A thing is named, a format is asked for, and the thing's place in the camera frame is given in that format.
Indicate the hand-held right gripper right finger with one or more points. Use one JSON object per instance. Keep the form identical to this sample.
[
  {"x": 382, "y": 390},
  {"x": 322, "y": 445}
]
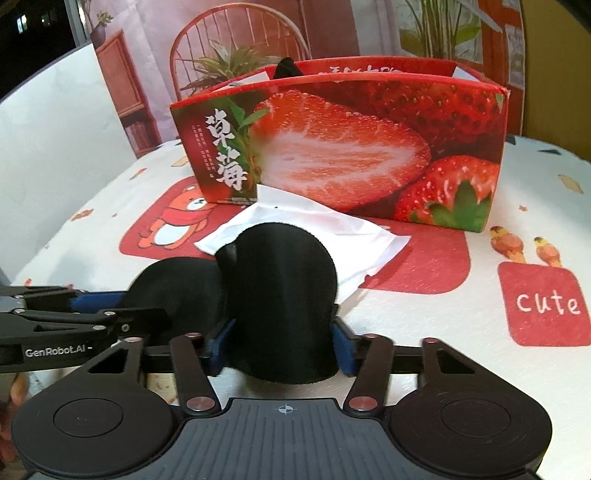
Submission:
[{"x": 345, "y": 353}]

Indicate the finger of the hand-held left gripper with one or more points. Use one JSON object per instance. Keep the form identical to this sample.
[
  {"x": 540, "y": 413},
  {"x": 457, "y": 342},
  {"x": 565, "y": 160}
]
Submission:
[
  {"x": 97, "y": 301},
  {"x": 69, "y": 321}
]

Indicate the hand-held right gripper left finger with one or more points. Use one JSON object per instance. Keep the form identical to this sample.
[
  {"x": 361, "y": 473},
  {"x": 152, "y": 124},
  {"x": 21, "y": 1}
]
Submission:
[{"x": 220, "y": 350}]

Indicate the black fleece cloth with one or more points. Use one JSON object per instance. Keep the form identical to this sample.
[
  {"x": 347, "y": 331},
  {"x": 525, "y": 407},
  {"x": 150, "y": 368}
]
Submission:
[{"x": 281, "y": 295}]

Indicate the red strawberry print box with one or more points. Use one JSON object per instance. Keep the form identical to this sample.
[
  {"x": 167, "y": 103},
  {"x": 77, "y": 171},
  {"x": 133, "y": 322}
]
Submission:
[{"x": 351, "y": 147}]

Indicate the white plastic wrapper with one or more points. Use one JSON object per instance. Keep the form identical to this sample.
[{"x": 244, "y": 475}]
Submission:
[{"x": 360, "y": 240}]

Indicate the white printed tablecloth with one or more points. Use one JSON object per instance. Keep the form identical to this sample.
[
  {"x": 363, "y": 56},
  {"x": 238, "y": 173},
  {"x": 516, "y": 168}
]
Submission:
[{"x": 461, "y": 323}]

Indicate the white panel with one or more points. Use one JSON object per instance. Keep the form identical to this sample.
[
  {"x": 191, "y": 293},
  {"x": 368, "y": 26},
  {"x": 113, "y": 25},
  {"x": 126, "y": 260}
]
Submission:
[{"x": 55, "y": 152}]

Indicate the dark window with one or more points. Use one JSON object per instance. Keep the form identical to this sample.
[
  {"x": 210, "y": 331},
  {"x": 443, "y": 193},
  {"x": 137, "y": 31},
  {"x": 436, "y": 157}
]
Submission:
[{"x": 32, "y": 32}]

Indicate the small black pointed cloth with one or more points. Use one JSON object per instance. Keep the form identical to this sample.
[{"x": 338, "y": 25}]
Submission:
[{"x": 285, "y": 68}]

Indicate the printed wall poster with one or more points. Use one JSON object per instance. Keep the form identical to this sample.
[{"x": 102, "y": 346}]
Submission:
[{"x": 323, "y": 27}]

